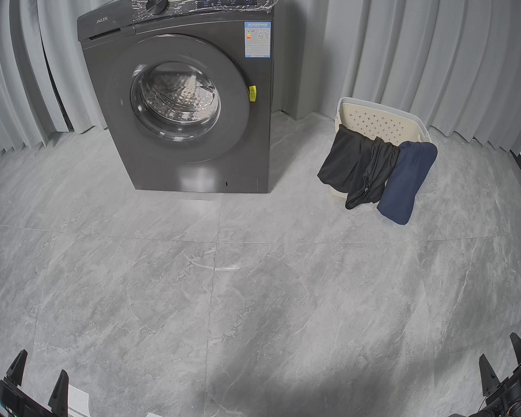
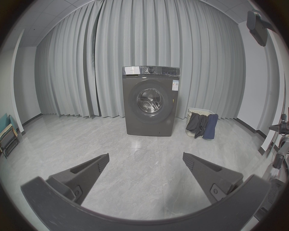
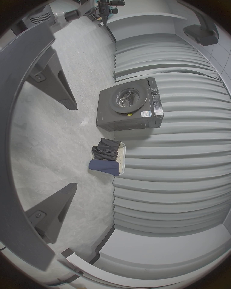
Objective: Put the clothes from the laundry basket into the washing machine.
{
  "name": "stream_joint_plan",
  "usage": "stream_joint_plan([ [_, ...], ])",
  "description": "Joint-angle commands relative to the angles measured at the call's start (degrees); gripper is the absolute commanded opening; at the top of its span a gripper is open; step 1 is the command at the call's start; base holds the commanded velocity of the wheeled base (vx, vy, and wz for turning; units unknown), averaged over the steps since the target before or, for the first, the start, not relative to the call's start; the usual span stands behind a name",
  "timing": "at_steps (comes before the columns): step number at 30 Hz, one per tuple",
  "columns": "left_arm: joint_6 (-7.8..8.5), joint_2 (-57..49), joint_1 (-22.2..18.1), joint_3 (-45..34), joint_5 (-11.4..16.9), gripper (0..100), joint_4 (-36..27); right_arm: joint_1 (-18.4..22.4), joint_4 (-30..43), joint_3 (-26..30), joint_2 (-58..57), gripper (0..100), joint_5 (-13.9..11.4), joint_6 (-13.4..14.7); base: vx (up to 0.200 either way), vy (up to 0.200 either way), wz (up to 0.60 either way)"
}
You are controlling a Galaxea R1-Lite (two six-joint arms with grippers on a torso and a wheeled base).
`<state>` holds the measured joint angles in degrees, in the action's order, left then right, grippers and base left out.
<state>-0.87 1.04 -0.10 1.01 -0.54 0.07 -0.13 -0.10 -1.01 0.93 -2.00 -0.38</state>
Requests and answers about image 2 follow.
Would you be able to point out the dark grey garment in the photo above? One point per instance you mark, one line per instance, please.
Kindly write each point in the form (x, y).
(194, 124)

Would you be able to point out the grey washing machine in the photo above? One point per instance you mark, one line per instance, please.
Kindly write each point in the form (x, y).
(133, 112)

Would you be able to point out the dark blue garment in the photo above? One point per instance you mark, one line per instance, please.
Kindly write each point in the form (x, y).
(211, 127)

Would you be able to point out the cream laundry basket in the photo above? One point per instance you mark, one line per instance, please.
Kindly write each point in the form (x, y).
(201, 111)

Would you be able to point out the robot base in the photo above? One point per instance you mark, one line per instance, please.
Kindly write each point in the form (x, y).
(272, 194)

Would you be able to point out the white curtain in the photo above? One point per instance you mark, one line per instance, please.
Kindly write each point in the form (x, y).
(169, 38)
(67, 67)

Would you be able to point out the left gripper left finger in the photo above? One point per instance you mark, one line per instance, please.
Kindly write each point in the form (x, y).
(88, 171)

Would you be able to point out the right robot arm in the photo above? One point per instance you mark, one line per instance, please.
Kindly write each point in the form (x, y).
(280, 158)

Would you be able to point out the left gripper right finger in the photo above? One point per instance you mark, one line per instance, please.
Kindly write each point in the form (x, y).
(203, 171)

